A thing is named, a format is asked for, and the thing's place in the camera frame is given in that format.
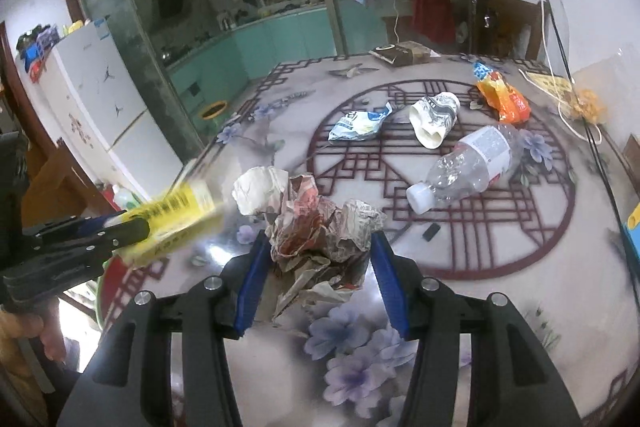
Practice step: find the yellow cardboard box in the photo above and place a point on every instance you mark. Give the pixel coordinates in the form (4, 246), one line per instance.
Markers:
(174, 220)

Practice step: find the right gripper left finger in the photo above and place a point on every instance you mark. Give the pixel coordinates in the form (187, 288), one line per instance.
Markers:
(244, 279)

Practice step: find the blue yellow toy box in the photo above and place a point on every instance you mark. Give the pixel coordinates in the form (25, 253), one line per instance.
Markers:
(632, 234)

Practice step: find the white refrigerator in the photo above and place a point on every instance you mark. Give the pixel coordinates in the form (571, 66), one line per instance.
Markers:
(95, 108)

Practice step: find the blue white snack wrapper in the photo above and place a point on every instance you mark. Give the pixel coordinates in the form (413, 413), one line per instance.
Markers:
(360, 125)

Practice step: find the wooden chair by wall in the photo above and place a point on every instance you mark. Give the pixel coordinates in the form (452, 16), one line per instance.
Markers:
(507, 28)

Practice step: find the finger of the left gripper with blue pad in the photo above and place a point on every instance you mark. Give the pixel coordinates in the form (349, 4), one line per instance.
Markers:
(104, 225)

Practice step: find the newspaper ball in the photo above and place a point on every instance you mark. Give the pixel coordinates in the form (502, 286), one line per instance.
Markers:
(320, 250)

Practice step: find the small black object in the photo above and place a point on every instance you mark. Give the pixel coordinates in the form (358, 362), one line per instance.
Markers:
(431, 231)

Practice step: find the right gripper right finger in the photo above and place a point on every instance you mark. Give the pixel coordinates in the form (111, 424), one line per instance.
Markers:
(399, 281)

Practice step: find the dark carved wooden chair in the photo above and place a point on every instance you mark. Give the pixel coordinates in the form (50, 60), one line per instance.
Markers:
(35, 191)

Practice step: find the orange snack bag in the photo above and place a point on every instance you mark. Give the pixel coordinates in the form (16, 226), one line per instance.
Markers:
(511, 106)

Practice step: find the green detergent bottle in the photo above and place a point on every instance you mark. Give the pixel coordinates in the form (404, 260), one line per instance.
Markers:
(124, 199)

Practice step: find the yellow green trash bin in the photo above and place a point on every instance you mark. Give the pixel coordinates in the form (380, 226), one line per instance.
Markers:
(209, 116)

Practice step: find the red basin with green rim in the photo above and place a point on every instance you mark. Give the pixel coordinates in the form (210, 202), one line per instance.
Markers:
(114, 271)

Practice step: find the left hand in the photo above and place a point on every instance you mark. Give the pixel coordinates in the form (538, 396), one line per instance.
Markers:
(45, 326)

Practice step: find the clear plastic water bottle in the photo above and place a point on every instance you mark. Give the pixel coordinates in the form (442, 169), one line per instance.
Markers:
(478, 160)

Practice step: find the clear bag with snacks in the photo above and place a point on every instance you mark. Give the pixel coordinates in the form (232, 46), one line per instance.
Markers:
(599, 42)

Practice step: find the teal kitchen counter cabinets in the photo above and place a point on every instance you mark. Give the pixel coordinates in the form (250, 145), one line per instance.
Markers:
(220, 69)

